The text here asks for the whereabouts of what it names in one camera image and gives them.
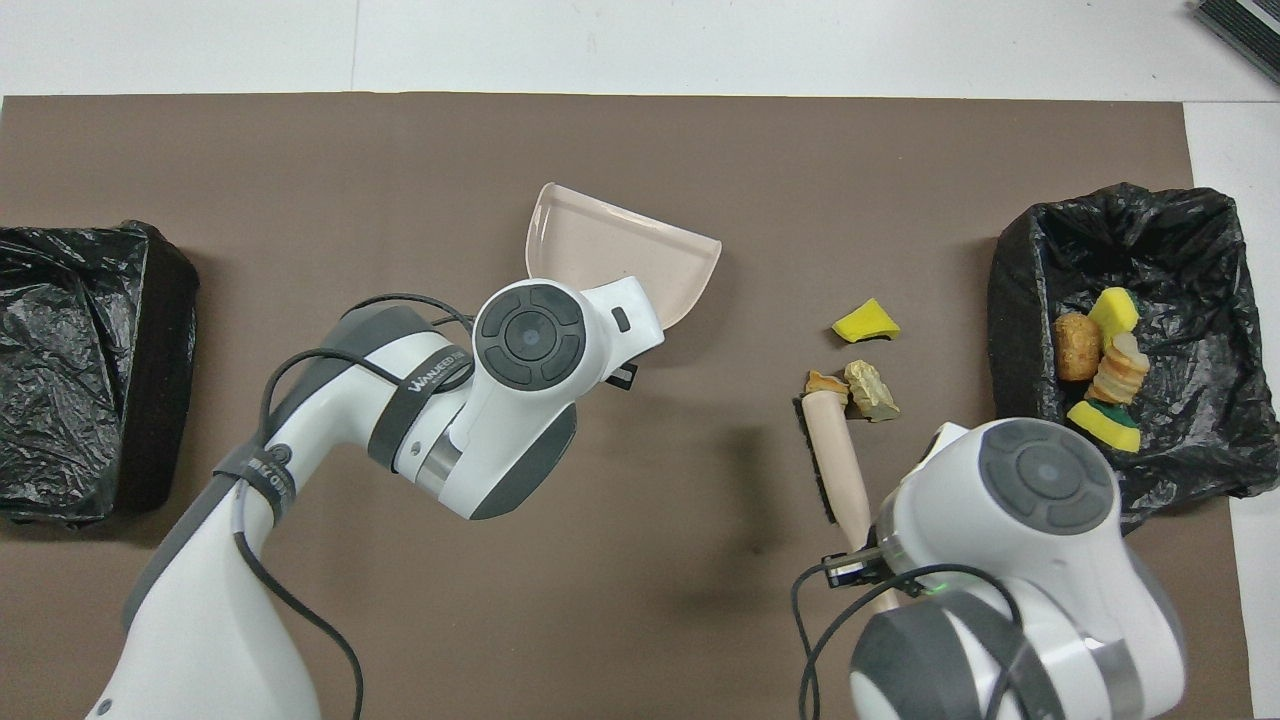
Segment boxy bin with black bag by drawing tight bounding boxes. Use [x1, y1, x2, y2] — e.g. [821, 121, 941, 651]
[0, 221, 200, 528]

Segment grey ribbed block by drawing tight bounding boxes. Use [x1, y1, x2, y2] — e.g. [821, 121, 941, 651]
[1195, 0, 1280, 83]

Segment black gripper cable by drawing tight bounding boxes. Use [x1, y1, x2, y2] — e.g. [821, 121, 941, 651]
[225, 292, 476, 720]
[793, 565, 1041, 720]

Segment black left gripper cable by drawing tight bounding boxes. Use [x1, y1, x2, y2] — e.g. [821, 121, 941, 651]
[225, 292, 476, 720]

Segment pale torn bread piece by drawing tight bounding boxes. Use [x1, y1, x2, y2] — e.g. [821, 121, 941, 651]
[845, 361, 900, 423]

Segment yellow sponge piece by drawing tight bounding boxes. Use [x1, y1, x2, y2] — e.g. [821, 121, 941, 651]
[832, 298, 901, 344]
[1066, 400, 1142, 454]
[1088, 287, 1140, 341]

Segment beige plastic dustpan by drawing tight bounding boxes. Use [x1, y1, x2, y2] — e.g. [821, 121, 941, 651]
[525, 182, 723, 331]

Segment beige hand brush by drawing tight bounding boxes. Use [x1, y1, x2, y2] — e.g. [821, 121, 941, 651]
[793, 390, 901, 613]

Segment brown table mat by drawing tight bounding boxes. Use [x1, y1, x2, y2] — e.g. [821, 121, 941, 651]
[0, 93, 1254, 720]

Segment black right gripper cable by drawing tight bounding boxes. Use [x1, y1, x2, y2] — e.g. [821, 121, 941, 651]
[793, 565, 1041, 720]

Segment open bin with black bag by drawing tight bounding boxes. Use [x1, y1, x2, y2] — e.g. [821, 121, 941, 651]
[988, 183, 1280, 551]

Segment brown bread roll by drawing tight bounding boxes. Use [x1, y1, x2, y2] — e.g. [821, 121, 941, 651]
[1052, 312, 1103, 383]

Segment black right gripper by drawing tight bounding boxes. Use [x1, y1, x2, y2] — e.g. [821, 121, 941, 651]
[822, 545, 886, 593]

